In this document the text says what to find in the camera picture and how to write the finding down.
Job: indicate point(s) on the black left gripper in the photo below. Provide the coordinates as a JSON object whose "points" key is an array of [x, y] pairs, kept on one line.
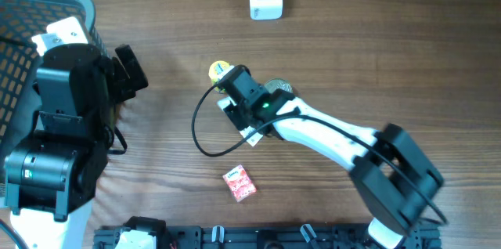
{"points": [[124, 88]]}

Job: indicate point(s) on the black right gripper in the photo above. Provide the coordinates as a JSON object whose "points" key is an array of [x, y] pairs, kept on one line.
{"points": [[232, 109]]}

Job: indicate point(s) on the silver tin can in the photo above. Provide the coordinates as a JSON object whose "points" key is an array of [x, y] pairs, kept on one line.
{"points": [[278, 83]]}

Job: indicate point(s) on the yellow lidded jar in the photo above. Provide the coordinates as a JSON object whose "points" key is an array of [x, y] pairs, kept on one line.
{"points": [[217, 71]]}

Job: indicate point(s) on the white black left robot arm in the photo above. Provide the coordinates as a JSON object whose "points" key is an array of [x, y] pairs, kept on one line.
{"points": [[52, 173]]}

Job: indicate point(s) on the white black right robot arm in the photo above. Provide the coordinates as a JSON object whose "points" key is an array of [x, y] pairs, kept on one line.
{"points": [[393, 176]]}

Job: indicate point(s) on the red tissue pack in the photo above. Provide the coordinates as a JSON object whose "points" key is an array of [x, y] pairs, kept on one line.
{"points": [[239, 183]]}

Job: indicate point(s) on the grey plastic shopping basket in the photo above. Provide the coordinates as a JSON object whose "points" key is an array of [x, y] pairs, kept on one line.
{"points": [[20, 21]]}

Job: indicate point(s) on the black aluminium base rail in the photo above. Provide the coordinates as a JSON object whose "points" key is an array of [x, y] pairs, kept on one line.
{"points": [[142, 232]]}

